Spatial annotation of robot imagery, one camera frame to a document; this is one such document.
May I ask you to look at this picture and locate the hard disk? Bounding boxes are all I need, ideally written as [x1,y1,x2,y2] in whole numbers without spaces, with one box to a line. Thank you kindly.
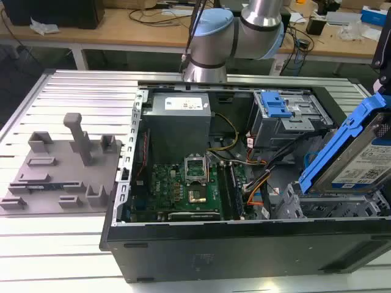
[298,90,391,197]

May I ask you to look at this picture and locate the clear plastic bag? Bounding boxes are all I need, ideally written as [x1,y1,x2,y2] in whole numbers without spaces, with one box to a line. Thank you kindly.
[29,17,60,35]
[337,24,365,42]

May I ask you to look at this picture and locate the blue cardboard box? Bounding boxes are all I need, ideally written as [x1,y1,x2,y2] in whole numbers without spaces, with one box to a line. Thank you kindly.
[360,5,391,27]

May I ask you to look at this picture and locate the grey flat box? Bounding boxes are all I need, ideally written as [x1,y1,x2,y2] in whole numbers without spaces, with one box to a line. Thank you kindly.
[324,11,364,26]

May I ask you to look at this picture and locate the small black box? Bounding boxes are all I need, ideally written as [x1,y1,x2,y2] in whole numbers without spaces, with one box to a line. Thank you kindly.
[305,15,327,35]

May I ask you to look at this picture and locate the blue plastic drive latch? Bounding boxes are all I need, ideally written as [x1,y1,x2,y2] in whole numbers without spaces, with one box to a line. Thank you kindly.
[260,91,293,119]

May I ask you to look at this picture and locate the grey metal drive cage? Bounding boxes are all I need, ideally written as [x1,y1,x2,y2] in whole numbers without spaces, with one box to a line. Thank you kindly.
[249,90,334,150]

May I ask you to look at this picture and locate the black RAM stick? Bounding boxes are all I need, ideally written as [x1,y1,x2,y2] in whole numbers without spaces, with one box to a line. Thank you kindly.
[228,164,246,219]

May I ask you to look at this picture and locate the metal socket cover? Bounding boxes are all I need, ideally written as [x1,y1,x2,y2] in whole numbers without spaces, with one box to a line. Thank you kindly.
[182,154,209,187]

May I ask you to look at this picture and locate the grey power supply unit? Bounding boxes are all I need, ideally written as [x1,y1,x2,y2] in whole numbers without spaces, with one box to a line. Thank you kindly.
[142,93,212,165]

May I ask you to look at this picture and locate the CPU socket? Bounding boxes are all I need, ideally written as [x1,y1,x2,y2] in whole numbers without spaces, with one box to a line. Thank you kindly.
[186,188,209,205]

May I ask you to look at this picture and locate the black graphics card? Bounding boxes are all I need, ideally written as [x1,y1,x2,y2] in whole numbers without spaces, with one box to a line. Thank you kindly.
[157,210,222,222]

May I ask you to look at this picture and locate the green motherboard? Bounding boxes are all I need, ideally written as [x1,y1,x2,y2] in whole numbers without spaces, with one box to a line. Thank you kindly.
[149,158,254,222]

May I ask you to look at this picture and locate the black PC case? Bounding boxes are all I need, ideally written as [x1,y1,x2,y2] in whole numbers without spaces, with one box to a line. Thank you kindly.
[99,79,391,284]

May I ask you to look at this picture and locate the wooden desk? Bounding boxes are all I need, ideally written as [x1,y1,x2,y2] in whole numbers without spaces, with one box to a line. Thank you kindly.
[0,0,391,71]

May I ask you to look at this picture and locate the black computer tower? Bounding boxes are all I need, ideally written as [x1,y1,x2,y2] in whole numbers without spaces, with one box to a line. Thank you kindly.
[2,0,106,30]

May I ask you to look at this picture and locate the grey parts rack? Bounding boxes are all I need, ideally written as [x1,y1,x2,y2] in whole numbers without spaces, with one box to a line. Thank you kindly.
[0,112,125,218]

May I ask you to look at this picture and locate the green RAM stick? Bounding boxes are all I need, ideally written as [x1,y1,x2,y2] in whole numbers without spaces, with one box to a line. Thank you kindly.
[26,183,67,192]

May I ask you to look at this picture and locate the black sleeved cable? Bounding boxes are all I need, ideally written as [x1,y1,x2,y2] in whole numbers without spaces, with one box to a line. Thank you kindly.
[261,132,324,184]

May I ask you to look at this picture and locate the yellow and black wires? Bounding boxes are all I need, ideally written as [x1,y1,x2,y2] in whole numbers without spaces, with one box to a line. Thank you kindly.
[207,112,239,152]

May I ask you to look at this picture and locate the orange yellow wire bundle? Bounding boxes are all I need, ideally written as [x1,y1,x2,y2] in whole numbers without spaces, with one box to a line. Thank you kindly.
[243,169,273,209]

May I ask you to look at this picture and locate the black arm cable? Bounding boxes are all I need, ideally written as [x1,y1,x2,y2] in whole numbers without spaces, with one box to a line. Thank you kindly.
[180,0,215,74]

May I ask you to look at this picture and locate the thin red wire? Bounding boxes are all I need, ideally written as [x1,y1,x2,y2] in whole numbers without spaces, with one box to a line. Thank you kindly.
[136,128,152,181]

